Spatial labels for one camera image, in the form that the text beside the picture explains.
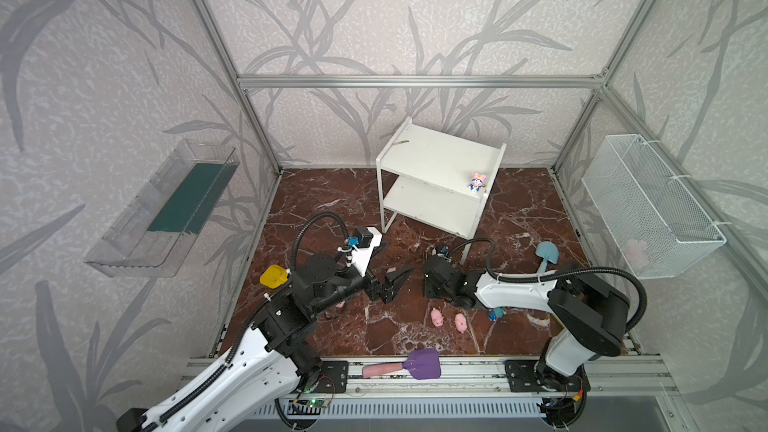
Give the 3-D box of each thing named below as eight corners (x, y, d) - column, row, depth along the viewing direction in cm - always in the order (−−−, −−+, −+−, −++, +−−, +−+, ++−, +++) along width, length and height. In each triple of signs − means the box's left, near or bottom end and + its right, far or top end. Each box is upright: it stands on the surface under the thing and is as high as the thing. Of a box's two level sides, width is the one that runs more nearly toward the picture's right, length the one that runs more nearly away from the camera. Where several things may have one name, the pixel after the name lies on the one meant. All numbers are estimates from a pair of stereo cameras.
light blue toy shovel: (536, 273, 94) (539, 270, 93) (536, 242, 102) (538, 239, 100) (556, 278, 93) (559, 275, 91) (555, 247, 101) (558, 243, 99)
